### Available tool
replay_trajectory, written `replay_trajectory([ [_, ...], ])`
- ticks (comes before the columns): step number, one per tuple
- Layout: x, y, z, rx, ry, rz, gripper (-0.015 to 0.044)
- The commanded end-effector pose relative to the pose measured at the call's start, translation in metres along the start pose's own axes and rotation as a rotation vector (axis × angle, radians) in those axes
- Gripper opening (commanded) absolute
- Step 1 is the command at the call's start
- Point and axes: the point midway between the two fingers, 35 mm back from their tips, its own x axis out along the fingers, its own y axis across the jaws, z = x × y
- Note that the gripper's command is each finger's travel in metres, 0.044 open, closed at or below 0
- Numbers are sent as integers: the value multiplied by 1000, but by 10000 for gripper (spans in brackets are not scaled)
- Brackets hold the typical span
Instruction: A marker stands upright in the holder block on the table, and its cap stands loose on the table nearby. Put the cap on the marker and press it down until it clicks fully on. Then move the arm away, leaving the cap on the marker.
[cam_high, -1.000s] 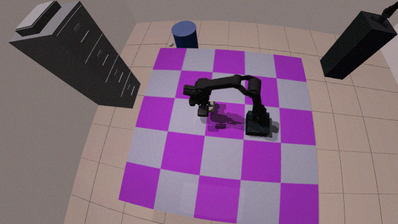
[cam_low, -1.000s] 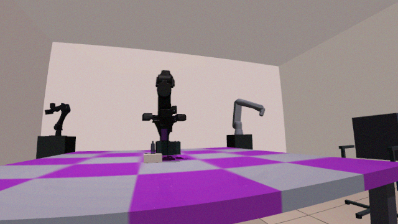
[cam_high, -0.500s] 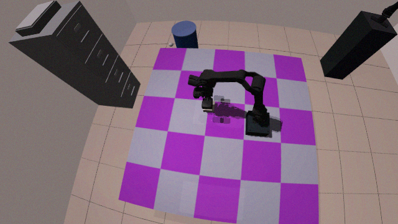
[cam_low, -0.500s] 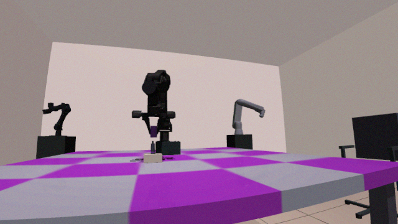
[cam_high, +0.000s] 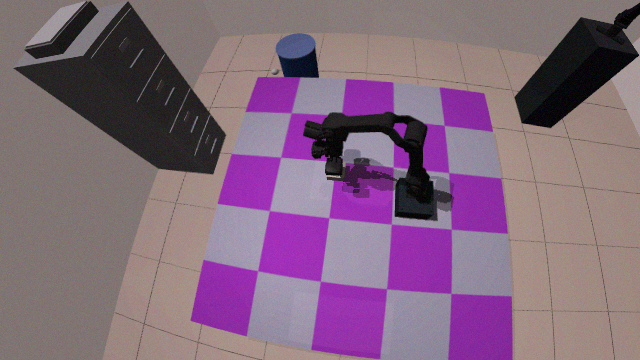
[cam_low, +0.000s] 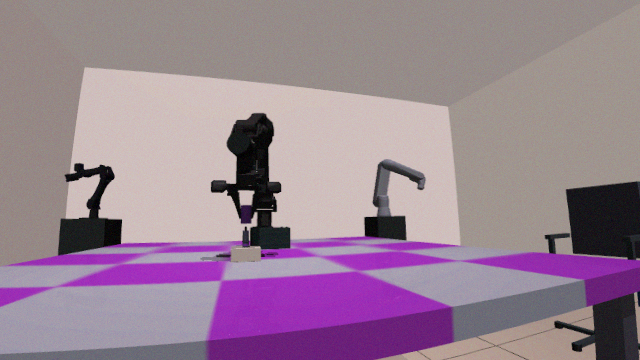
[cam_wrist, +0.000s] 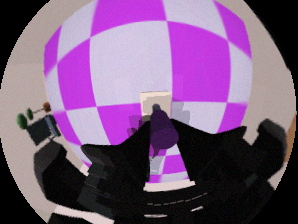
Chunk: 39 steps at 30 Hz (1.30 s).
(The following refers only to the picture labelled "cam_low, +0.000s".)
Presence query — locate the beige rectangular block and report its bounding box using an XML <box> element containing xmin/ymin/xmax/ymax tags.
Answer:
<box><xmin>231</xmin><ymin>245</ymin><xmax>261</xmax><ymax>262</ymax></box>

